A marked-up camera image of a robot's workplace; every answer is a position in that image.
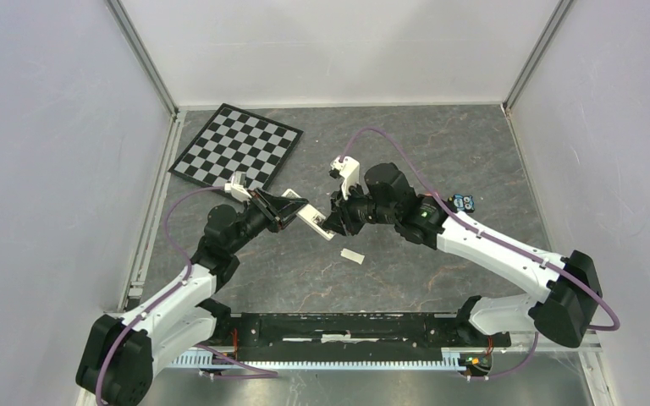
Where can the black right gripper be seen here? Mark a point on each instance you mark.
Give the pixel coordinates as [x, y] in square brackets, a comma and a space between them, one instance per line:
[341, 219]

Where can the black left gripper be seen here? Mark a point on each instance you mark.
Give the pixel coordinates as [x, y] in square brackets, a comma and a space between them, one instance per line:
[278, 212]

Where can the white slim remote control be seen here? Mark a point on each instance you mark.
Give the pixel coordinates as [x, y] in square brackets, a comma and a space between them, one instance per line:
[307, 214]

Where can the white slim battery cover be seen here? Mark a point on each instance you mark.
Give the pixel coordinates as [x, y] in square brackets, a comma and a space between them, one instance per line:
[352, 256]

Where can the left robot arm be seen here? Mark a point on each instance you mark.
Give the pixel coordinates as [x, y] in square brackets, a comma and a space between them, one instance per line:
[124, 353]

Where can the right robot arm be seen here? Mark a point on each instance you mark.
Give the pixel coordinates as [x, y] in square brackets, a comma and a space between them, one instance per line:
[561, 293]

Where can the black white chessboard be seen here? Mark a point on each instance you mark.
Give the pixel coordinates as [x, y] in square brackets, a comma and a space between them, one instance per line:
[235, 140]

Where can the blue owl figurine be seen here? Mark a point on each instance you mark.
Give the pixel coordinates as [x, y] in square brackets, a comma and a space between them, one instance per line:
[463, 203]

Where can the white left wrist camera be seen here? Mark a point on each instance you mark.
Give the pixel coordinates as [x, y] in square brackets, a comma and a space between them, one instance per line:
[236, 187]

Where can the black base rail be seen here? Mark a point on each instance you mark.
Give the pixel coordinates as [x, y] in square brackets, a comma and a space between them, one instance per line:
[331, 337]

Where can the white cable duct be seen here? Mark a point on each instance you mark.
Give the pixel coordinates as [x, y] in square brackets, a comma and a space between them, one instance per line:
[201, 359]

